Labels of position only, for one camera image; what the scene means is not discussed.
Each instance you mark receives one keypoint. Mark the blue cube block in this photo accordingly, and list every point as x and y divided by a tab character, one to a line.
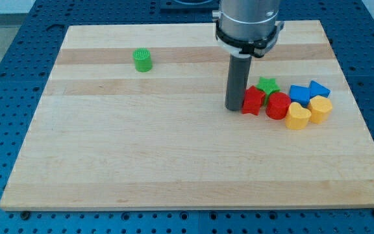
300	94

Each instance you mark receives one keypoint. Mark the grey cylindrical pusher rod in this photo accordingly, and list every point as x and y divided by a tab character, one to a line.
238	74

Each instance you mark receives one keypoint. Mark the wooden board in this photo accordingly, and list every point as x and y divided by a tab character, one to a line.
105	137

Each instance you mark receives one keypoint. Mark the yellow heart block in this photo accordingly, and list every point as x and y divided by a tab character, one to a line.
297	117

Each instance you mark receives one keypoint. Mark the red cylinder block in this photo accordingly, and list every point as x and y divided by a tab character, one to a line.
277	106

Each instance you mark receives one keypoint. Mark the green star block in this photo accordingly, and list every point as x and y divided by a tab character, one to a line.
268	86

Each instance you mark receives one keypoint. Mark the blue triangle block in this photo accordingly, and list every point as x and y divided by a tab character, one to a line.
317	89

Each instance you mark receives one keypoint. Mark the green cylinder block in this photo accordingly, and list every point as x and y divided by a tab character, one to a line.
142	60

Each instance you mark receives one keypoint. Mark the red star block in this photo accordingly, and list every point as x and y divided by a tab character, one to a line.
253	100

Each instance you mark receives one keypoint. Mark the yellow hexagon block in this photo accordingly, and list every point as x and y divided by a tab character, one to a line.
320	108

